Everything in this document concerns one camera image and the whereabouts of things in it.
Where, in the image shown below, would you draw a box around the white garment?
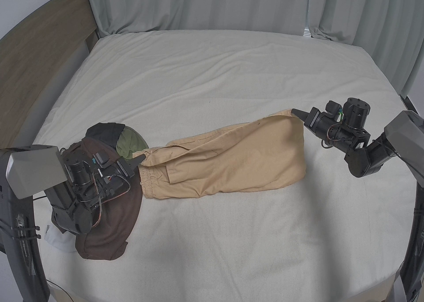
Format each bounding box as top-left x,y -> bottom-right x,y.
44,225 -> 79,253

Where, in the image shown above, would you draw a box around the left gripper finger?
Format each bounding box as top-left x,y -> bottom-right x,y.
129,154 -> 146,170

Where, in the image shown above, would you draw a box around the bed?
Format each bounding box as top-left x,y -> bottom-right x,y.
0,0 -> 424,302

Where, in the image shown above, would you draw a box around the black garment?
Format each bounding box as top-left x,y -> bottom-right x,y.
85,123 -> 126,149

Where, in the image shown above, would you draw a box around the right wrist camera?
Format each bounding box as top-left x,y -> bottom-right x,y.
325,100 -> 343,116

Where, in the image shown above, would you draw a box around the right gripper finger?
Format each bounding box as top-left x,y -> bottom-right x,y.
291,107 -> 311,124

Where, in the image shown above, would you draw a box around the brown garment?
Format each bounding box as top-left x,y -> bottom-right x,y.
51,139 -> 144,260

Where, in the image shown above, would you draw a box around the green garment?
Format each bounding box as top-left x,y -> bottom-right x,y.
116,127 -> 148,159

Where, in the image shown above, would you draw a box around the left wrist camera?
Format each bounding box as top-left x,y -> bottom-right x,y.
93,152 -> 112,167

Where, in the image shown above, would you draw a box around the black cable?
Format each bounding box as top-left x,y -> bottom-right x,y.
46,279 -> 73,300

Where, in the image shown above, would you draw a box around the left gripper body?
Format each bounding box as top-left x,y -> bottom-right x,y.
99,157 -> 137,196

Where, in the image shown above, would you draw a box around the beige shorts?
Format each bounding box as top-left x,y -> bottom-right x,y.
133,109 -> 307,200

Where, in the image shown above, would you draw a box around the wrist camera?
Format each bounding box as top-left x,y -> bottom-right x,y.
93,152 -> 112,167
325,100 -> 343,116

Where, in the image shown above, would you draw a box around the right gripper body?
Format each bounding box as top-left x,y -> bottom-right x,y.
305,109 -> 342,140

